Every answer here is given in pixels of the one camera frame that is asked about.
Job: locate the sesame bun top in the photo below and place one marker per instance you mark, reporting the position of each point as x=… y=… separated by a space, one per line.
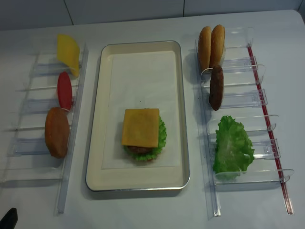
x=204 y=47

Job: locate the yellow cheese slice on burger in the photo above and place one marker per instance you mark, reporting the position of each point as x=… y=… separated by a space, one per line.
x=141 y=127

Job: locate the brown meat patty in burger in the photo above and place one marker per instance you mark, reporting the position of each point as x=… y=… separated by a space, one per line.
x=139 y=150

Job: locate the green lettuce under burger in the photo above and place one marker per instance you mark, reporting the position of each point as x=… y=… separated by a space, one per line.
x=155 y=151

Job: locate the dark brown meat patty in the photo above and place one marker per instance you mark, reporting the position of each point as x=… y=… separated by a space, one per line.
x=216 y=87

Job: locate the green lettuce leaf in rack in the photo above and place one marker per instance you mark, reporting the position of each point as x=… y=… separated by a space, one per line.
x=234 y=150

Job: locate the red tomato slice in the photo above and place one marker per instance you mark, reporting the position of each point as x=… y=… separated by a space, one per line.
x=64 y=91

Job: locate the yellow cheese slice in rack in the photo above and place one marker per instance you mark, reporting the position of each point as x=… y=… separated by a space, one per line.
x=68 y=52

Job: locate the cream metal tray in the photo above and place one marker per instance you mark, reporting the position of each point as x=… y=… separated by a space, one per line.
x=137 y=178

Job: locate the white paper tray liner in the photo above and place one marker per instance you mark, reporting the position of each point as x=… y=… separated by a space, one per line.
x=143 y=80

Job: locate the clear acrylic right rack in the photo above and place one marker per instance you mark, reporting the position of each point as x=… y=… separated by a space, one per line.
x=245 y=101

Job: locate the clear acrylic rack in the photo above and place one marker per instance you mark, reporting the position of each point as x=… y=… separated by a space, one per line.
x=28 y=90
x=245 y=101

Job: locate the brown bun bottom in rack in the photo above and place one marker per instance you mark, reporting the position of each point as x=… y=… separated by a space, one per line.
x=57 y=132

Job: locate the tan bun half in rack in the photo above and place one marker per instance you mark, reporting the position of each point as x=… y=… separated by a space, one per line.
x=217 y=45

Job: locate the clear acrylic left rack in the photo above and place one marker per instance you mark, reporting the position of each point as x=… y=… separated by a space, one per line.
x=28 y=90

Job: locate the black object at corner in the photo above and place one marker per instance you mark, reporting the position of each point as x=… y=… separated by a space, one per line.
x=10 y=219

